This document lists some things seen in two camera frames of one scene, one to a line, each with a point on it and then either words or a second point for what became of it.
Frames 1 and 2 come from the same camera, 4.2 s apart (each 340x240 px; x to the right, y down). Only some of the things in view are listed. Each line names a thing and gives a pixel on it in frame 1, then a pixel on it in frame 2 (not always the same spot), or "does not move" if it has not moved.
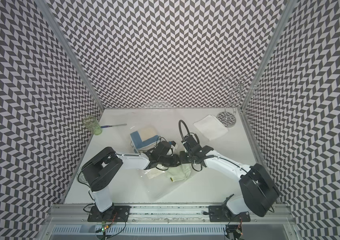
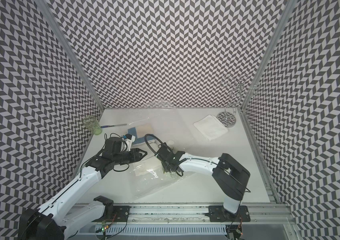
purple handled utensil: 114,125 does not move
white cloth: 211,127 does not move
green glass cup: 93,124 does not move
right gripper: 183,161 to 166,167
